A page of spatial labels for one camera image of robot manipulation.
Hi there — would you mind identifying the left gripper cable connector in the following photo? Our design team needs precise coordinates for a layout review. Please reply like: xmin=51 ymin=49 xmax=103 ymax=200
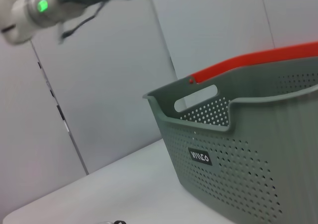
xmin=58 ymin=1 xmax=105 ymax=45

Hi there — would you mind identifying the grey perforated storage bin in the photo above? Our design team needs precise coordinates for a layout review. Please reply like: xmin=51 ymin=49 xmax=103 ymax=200
xmin=142 ymin=56 xmax=318 ymax=224

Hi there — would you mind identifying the red bin handle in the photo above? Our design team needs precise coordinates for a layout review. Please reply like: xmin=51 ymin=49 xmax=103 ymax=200
xmin=189 ymin=40 xmax=318 ymax=85

